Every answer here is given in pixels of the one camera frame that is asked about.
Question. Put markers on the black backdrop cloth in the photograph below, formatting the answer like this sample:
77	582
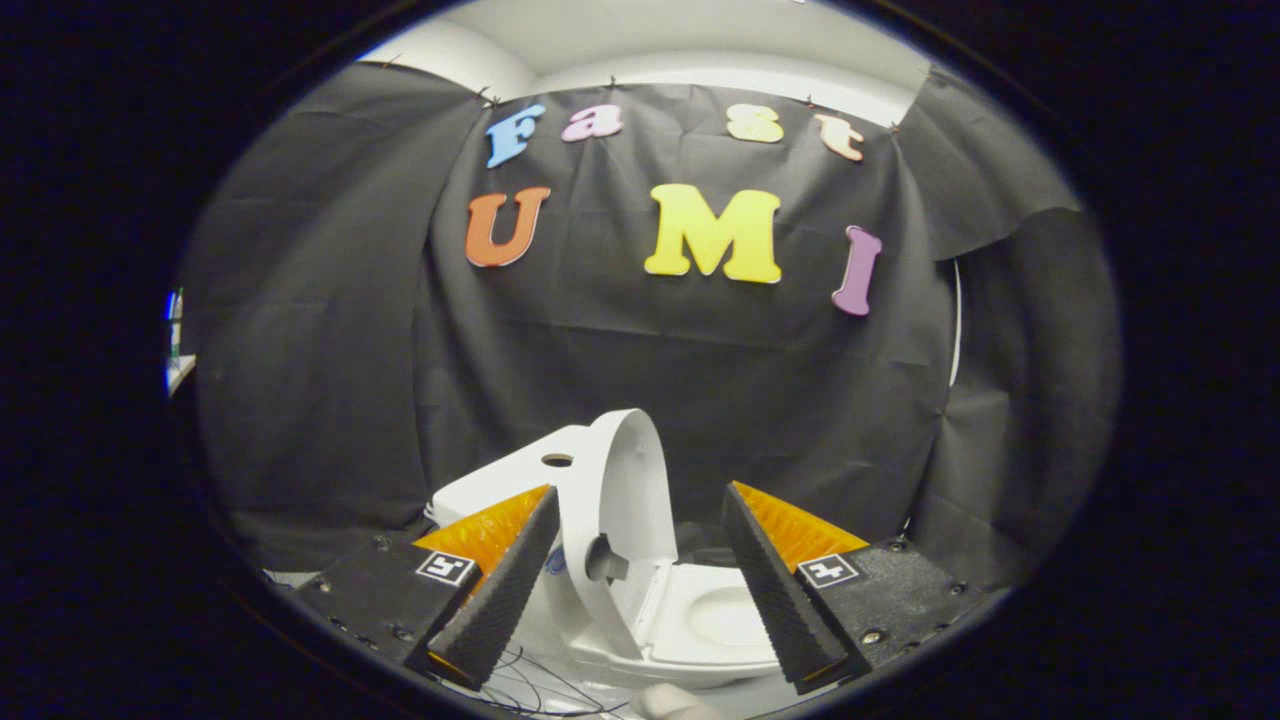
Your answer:
650	350

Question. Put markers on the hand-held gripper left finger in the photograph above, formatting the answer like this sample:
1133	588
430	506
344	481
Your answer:
500	600

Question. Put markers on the white toilet seat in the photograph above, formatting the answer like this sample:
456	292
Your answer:
680	592

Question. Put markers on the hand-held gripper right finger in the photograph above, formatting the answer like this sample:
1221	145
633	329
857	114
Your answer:
775	600

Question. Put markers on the white toilet lid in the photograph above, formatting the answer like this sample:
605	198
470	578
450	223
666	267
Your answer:
630	470

